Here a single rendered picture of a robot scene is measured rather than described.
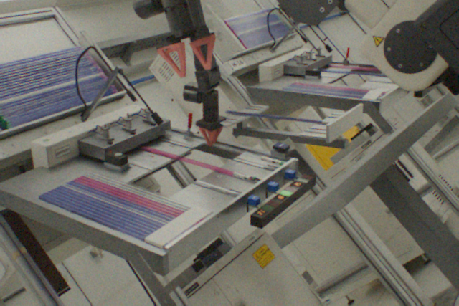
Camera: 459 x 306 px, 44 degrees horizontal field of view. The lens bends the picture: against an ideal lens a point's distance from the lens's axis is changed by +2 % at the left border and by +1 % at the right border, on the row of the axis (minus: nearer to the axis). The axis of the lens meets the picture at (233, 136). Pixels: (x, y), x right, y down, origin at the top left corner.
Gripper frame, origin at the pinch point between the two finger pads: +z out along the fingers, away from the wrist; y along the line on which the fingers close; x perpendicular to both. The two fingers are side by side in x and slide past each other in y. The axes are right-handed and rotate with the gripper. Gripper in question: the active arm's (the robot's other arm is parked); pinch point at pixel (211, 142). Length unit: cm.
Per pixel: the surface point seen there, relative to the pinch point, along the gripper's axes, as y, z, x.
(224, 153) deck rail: -7.0, 6.7, 0.6
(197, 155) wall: -175, 111, -146
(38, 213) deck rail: 61, 4, -18
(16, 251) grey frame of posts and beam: 64, 19, -27
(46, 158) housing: 42, -1, -37
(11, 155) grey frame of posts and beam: 48, -2, -46
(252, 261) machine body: 7.6, 37.2, 23.0
